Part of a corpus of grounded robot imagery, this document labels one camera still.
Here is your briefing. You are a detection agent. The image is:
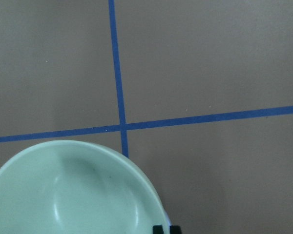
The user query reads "green bowl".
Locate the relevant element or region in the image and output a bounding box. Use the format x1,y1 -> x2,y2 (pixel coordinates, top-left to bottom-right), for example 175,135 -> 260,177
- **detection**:
0,140 -> 170,234

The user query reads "blue bowl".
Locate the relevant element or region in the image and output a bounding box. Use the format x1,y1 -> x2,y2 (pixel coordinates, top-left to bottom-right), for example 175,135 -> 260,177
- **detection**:
164,211 -> 171,228

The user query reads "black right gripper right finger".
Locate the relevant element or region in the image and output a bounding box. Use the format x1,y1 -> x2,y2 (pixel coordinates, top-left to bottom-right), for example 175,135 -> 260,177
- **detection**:
169,225 -> 182,234

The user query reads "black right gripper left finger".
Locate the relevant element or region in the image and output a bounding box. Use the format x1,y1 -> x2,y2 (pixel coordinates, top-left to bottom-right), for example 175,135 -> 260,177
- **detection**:
152,225 -> 164,234

